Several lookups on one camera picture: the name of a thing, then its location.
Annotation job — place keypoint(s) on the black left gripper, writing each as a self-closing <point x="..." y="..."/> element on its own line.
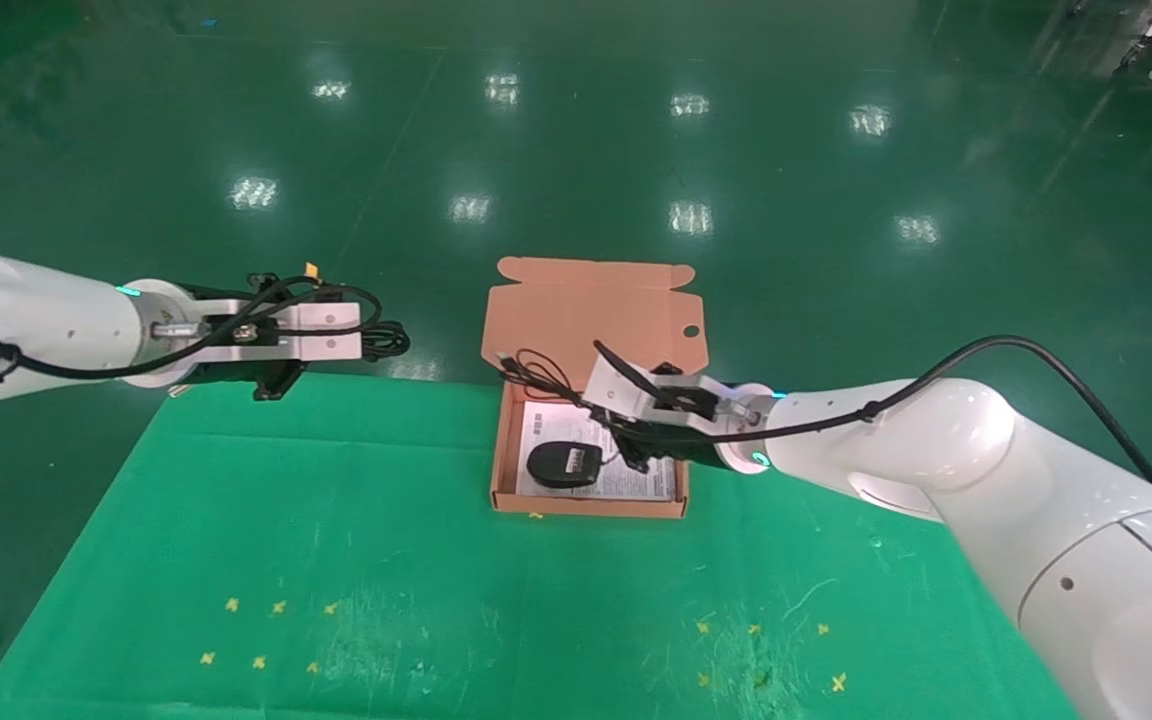
<point x="276" y="378"/>

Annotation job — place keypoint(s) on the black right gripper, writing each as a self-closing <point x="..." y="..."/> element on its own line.
<point x="686" y="450"/>

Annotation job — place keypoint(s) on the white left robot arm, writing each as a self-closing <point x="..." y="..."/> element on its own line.
<point x="36" y="320"/>

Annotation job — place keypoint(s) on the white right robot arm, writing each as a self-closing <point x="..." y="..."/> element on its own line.
<point x="936" y="440"/>

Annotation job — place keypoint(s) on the orange cardboard box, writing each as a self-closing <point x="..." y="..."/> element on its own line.
<point x="586" y="310"/>

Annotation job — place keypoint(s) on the white printed paper sheet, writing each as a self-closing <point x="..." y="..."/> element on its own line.
<point x="541" y="425"/>

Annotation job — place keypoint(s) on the green cloth mat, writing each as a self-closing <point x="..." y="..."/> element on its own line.
<point x="436" y="560"/>

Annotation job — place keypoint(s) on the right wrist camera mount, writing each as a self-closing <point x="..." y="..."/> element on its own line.
<point x="616" y="395"/>

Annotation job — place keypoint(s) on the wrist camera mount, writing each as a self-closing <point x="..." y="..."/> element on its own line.
<point x="616" y="395"/>
<point x="331" y="318"/>

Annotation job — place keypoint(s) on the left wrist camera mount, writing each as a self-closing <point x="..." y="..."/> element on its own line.
<point x="331" y="318"/>

